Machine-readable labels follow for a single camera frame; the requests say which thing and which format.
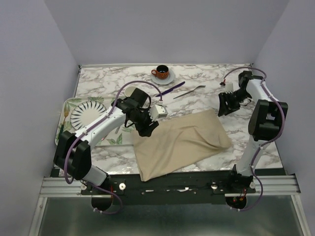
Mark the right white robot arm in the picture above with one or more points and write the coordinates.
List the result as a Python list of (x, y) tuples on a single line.
[(265, 126)]

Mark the brown coffee cup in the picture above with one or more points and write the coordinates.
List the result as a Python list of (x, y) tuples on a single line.
[(161, 72)]

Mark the white tray with leaf print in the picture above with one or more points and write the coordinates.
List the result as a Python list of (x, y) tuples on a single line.
[(117, 137)]

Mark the silver fork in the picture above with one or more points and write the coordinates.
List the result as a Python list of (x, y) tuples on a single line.
[(190, 91)]

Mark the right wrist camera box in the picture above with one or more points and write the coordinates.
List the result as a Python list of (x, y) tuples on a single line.
[(229, 88)]

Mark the white plate with blue stripes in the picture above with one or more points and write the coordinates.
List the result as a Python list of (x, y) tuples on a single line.
[(85, 113)]

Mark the grey and cream mug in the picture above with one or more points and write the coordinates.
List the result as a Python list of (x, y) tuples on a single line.
[(129, 90)]

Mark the gold fork with green handle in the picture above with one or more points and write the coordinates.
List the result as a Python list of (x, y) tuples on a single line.
[(66, 113)]

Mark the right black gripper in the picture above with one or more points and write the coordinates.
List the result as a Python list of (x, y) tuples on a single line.
[(223, 109)]

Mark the aluminium frame rail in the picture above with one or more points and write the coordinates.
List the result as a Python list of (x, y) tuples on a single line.
[(56, 187)]

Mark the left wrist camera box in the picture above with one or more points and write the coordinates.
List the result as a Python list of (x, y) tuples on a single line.
[(157, 111)]

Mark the purple knife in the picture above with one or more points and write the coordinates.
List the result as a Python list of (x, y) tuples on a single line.
[(172, 88)]

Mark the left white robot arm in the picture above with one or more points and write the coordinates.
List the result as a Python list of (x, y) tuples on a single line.
[(73, 153)]

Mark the beige cloth napkin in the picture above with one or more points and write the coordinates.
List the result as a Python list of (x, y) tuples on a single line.
[(178, 143)]

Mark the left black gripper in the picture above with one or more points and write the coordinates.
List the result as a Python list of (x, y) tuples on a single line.
[(144, 131)]

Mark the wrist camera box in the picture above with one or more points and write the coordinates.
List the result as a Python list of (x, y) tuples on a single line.
[(229, 88), (157, 111)]

